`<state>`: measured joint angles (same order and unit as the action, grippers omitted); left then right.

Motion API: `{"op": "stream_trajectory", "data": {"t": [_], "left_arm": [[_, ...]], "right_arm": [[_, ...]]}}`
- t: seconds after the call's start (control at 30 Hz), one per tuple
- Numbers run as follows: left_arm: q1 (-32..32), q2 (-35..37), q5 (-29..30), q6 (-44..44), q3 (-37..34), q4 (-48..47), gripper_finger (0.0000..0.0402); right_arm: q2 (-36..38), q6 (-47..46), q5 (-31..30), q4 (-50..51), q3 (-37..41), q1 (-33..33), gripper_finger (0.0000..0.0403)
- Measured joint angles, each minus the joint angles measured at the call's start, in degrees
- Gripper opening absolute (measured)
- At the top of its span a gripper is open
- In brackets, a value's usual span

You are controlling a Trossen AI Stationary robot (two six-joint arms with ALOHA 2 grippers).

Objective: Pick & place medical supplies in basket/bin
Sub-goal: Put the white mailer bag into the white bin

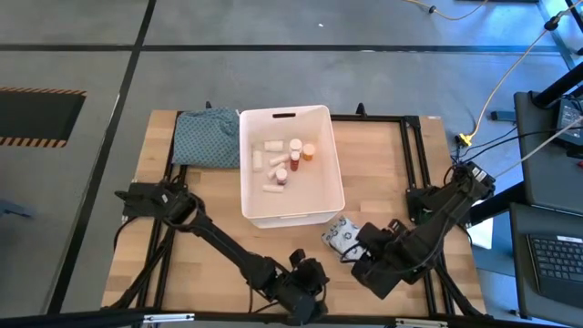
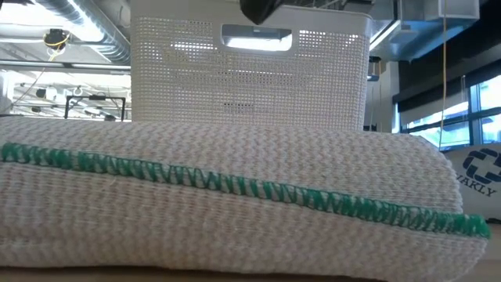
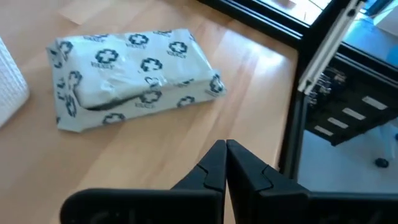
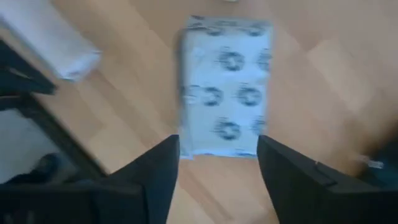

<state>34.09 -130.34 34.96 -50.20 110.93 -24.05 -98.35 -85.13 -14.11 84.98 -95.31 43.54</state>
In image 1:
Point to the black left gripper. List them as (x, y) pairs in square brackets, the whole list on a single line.
[(300, 291)]

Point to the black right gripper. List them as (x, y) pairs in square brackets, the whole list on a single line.
[(382, 264)]

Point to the white packet with black print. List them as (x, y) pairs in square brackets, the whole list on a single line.
[(339, 234)]

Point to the pink bottle with white cap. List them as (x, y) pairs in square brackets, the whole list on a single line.
[(281, 176)]

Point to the dark red bottle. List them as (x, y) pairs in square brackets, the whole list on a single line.
[(295, 161)]

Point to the orange pill bottle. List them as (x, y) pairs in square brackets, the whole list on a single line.
[(309, 151)]

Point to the white capped pill bottle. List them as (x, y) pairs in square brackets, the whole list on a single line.
[(295, 145)]

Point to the white plastic tube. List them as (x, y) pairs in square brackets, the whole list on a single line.
[(273, 146)]

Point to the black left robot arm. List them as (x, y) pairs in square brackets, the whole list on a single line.
[(218, 237)]

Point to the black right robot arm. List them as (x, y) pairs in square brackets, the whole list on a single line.
[(437, 218)]

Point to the white perforated plastic basket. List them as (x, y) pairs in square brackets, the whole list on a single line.
[(309, 196)]

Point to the white paper sheet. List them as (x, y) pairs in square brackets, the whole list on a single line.
[(480, 234)]

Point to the black stand leg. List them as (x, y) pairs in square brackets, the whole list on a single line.
[(496, 205), (560, 84)]

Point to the blue patterned cloth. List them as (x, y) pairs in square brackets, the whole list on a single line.
[(205, 136)]

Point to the grey side table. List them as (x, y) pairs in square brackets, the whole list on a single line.
[(542, 173)]

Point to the black beam with silver brackets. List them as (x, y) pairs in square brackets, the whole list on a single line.
[(68, 319)]

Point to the black electronic device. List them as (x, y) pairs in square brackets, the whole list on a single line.
[(569, 120)]

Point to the blue-grey floor object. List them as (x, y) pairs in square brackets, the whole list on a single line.
[(13, 208)]

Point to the black hazard-striped floor mat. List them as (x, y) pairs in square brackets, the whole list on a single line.
[(36, 116)]

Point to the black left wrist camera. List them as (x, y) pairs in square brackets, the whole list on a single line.
[(298, 257)]

